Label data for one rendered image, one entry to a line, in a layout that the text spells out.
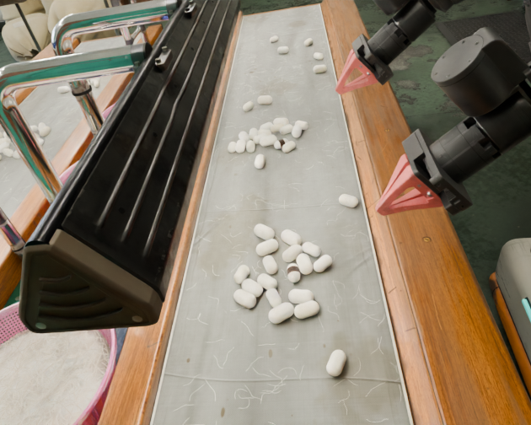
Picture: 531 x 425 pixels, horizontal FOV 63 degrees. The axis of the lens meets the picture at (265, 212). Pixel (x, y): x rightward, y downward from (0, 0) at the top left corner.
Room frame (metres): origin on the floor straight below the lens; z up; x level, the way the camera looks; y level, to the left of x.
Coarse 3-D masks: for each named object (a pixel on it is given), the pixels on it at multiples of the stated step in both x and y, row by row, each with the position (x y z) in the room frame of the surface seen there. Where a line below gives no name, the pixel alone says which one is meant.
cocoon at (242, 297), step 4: (236, 292) 0.41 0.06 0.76; (240, 292) 0.41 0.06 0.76; (244, 292) 0.41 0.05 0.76; (248, 292) 0.41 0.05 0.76; (236, 296) 0.41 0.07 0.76; (240, 296) 0.40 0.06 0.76; (244, 296) 0.40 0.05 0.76; (248, 296) 0.40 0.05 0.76; (252, 296) 0.40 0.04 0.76; (236, 300) 0.40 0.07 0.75; (240, 300) 0.40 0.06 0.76; (244, 300) 0.39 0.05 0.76; (248, 300) 0.39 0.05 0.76; (252, 300) 0.39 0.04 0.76; (244, 304) 0.39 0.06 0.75; (248, 304) 0.39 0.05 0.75; (252, 304) 0.39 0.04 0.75; (248, 308) 0.39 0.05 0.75
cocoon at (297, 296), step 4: (292, 292) 0.39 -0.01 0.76; (296, 292) 0.39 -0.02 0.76; (300, 292) 0.39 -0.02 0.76; (304, 292) 0.39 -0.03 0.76; (308, 292) 0.39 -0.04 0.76; (288, 296) 0.39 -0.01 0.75; (292, 296) 0.39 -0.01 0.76; (296, 296) 0.38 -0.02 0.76; (300, 296) 0.38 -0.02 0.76; (304, 296) 0.38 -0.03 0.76; (308, 296) 0.38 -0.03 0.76; (312, 296) 0.38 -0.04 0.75; (292, 300) 0.38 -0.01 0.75; (296, 300) 0.38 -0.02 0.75; (300, 300) 0.38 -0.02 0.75; (304, 300) 0.38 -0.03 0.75; (308, 300) 0.38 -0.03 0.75
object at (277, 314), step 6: (276, 306) 0.37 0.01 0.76; (282, 306) 0.37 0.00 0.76; (288, 306) 0.37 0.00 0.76; (270, 312) 0.37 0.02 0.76; (276, 312) 0.36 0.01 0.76; (282, 312) 0.36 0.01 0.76; (288, 312) 0.36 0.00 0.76; (270, 318) 0.36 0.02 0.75; (276, 318) 0.36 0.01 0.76; (282, 318) 0.36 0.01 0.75
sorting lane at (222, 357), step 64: (256, 64) 1.29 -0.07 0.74; (320, 64) 1.19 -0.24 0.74; (256, 128) 0.90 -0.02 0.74; (320, 128) 0.84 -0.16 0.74; (256, 192) 0.66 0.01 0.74; (320, 192) 0.62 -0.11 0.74; (192, 256) 0.52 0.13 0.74; (256, 256) 0.49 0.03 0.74; (320, 256) 0.46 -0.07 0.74; (192, 320) 0.39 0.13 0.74; (256, 320) 0.37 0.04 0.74; (320, 320) 0.35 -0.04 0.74; (384, 320) 0.33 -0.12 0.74; (192, 384) 0.30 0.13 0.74; (256, 384) 0.28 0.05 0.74; (320, 384) 0.26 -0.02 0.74; (384, 384) 0.25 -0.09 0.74
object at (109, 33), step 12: (60, 0) 3.79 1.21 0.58; (72, 0) 3.77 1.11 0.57; (84, 0) 3.76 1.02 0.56; (96, 0) 3.76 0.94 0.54; (108, 0) 3.77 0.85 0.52; (60, 12) 3.68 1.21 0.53; (72, 12) 3.64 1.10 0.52; (48, 24) 3.71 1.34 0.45; (84, 36) 3.55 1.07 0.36; (96, 36) 3.56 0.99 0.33; (108, 36) 3.60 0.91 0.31
